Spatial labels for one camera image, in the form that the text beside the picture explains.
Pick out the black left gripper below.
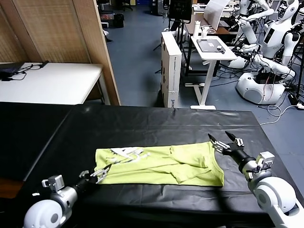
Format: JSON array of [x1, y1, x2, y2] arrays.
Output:
[[76, 165, 111, 194]]

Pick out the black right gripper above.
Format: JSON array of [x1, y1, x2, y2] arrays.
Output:
[[208, 131, 252, 167]]

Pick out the yellow-green t-shirt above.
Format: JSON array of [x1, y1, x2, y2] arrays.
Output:
[[94, 141, 224, 187]]

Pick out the black plastic table cover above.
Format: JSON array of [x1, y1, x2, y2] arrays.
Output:
[[23, 105, 304, 228]]

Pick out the black power strip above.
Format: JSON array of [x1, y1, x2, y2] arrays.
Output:
[[287, 93, 299, 105]]

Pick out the white height-adjustable desk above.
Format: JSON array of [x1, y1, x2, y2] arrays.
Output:
[[184, 35, 238, 110]]

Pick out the tall white cardboard box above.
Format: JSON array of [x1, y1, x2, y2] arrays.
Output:
[[161, 31, 182, 109]]

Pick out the white table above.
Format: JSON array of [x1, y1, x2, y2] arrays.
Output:
[[0, 62, 111, 105]]

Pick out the grey closed laptop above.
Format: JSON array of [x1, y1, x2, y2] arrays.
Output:
[[196, 38, 226, 52]]

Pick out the brown wooden desk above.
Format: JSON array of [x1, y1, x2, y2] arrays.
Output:
[[184, 12, 240, 36]]

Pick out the white humanoid robot with base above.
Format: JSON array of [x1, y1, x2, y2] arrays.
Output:
[[227, 0, 302, 105]]

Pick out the white water bottle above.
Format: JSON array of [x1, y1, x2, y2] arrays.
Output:
[[192, 19, 201, 38]]

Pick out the black tripod stand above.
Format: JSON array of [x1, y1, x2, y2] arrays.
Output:
[[153, 19, 190, 76]]

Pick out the white curved panel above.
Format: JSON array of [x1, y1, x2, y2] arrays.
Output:
[[203, 0, 230, 31]]

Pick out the flat black device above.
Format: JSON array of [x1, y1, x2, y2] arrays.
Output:
[[0, 62, 26, 75]]

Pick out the black monitor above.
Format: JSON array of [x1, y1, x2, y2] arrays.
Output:
[[168, 0, 192, 24]]

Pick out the wooden partition screen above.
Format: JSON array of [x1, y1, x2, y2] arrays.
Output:
[[0, 0, 121, 106]]

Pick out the black bin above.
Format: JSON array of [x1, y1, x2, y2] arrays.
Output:
[[113, 13, 125, 29]]

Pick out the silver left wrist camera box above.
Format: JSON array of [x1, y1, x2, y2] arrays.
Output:
[[41, 175, 65, 190]]

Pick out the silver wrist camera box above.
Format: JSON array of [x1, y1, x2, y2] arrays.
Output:
[[41, 175, 65, 190], [256, 151, 276, 171]]

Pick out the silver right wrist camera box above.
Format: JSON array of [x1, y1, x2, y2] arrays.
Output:
[[256, 151, 276, 171]]

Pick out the white floor cable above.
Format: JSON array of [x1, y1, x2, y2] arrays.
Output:
[[259, 103, 304, 125]]

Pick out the black cables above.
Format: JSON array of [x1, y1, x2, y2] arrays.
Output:
[[0, 61, 49, 83]]

